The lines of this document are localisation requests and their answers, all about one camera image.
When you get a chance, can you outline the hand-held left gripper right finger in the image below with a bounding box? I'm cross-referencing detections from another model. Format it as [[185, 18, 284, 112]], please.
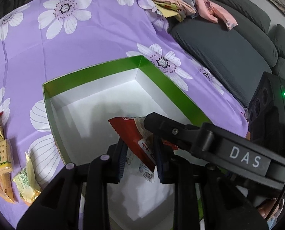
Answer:
[[153, 136, 269, 230]]

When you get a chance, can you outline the purple floral cloth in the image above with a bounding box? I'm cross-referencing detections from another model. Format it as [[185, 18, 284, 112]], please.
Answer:
[[0, 0, 249, 223]]

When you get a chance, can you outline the green box with white inside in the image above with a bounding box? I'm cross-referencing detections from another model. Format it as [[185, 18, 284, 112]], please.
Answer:
[[42, 55, 213, 224]]

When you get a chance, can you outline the pile of folded clothes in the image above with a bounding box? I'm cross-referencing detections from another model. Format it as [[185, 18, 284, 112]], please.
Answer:
[[154, 0, 239, 30]]

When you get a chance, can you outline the orange snack packet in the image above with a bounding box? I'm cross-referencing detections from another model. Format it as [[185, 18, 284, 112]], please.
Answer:
[[0, 172, 16, 205]]

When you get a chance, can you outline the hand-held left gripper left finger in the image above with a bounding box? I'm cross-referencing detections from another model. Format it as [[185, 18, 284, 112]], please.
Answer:
[[16, 140, 128, 230]]

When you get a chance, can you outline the grey sofa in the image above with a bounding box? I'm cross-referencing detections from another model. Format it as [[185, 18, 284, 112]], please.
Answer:
[[168, 0, 285, 112]]

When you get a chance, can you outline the yellow patterned cloth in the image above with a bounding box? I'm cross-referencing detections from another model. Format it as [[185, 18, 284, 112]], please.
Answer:
[[154, 0, 189, 21]]

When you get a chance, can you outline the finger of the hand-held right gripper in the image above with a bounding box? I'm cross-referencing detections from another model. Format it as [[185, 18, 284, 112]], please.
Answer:
[[144, 112, 206, 154]]

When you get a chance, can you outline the pale yellow snack packet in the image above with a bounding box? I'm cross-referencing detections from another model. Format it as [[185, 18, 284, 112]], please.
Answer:
[[12, 151, 41, 206]]

